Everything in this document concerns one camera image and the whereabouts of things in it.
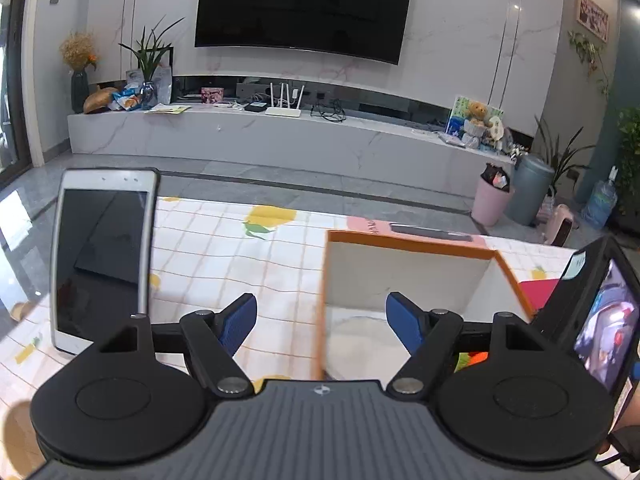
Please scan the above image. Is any framed wall picture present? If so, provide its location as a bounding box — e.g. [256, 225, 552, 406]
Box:
[576, 0, 610, 42]

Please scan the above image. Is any white tablet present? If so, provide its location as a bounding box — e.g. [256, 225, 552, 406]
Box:
[50, 167, 160, 354]

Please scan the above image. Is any white checked lemon tablecloth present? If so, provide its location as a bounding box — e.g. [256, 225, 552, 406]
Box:
[1, 198, 572, 479]

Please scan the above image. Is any grey pedal bin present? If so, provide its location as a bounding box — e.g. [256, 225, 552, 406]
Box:
[506, 154, 554, 226]

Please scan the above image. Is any white round towel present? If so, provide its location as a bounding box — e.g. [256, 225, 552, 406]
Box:
[324, 316, 409, 385]

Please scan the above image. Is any pink waste basket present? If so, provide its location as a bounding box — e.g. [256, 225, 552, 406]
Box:
[471, 162, 512, 226]

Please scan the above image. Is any round bread loaf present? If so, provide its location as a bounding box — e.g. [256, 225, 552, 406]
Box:
[82, 87, 117, 114]

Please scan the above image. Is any white marble TV bench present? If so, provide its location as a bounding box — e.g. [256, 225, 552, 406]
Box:
[67, 105, 513, 197]

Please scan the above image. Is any orange crochet carrot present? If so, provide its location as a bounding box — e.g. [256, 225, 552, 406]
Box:
[456, 352, 488, 372]

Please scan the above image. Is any green plant in vase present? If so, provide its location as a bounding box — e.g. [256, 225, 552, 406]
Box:
[119, 18, 183, 110]

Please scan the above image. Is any red Wonderlab box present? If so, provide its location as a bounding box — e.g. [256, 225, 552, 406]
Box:
[520, 278, 559, 313]

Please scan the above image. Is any pink small heater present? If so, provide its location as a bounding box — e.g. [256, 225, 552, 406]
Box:
[544, 204, 579, 247]

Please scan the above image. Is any teddy bear bouquet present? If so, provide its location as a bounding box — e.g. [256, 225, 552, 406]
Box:
[446, 96, 510, 153]

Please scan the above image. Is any white wifi router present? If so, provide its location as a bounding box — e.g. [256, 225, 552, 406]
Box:
[265, 84, 305, 118]

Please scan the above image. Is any orange cardboard box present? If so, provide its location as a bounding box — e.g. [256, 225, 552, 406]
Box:
[311, 230, 534, 380]

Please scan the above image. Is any potted plant by bin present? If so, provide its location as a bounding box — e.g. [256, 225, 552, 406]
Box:
[535, 117, 596, 195]

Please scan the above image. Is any dried yellow flowers vase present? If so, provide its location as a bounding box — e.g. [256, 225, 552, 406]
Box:
[60, 32, 98, 114]

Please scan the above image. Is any black television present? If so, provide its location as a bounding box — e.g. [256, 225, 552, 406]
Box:
[194, 0, 410, 64]

